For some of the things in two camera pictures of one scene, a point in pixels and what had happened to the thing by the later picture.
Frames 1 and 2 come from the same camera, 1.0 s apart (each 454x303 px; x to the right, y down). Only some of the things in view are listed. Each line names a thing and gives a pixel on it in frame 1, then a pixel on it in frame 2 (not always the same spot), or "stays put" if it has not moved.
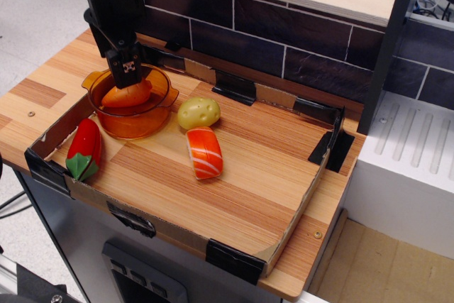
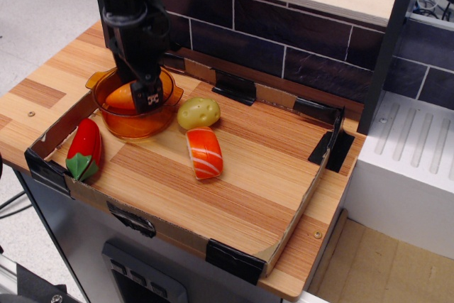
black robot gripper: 115,10 → 135,25
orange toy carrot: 133,95 stays put
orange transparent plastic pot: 145,119 stays put
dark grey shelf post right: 391,35 stays put
